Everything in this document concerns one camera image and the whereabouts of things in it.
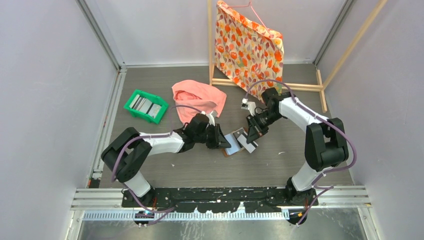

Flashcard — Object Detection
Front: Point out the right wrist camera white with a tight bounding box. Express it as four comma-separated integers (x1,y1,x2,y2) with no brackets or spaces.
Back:
241,98,257,116

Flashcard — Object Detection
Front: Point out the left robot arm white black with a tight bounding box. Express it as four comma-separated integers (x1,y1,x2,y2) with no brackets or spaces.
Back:
100,113,232,207

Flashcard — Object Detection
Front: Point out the green card tray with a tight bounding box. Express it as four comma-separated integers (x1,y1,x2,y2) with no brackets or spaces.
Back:
123,89,169,125

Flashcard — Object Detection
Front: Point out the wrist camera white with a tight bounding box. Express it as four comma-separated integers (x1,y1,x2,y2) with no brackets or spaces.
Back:
241,98,257,116
206,110,218,126

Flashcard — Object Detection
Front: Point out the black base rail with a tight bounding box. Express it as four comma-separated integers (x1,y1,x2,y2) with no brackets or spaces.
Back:
121,186,318,214

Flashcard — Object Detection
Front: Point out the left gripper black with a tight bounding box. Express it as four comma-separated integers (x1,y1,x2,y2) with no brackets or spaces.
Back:
194,123,231,150

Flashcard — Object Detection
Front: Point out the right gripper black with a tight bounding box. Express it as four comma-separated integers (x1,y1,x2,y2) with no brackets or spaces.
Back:
246,109,284,144

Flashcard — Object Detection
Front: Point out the pink cloth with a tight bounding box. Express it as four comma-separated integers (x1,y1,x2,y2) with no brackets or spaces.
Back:
171,79,227,124

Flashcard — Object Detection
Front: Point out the pink hanger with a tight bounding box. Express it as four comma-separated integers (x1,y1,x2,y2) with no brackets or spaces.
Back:
229,0,269,32

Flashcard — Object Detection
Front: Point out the floral fabric bag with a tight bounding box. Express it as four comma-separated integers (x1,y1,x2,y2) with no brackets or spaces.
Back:
214,0,284,100

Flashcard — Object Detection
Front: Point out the stack of cards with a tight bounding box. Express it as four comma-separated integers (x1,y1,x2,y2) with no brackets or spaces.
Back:
129,94,162,119

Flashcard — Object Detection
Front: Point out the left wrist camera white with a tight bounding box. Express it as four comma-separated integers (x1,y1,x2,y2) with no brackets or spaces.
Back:
206,110,218,126

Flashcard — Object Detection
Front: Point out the wooden rack frame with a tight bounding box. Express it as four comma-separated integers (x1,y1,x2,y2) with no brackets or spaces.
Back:
207,0,387,113

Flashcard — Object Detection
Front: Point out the brown leather card holder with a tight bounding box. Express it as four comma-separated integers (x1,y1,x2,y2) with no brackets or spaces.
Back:
222,128,249,157

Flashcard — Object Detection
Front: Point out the grey credit card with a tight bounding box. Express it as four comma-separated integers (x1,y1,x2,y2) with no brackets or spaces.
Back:
236,131,259,154

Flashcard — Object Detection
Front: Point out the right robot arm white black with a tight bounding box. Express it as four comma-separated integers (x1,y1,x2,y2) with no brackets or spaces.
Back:
241,87,349,205

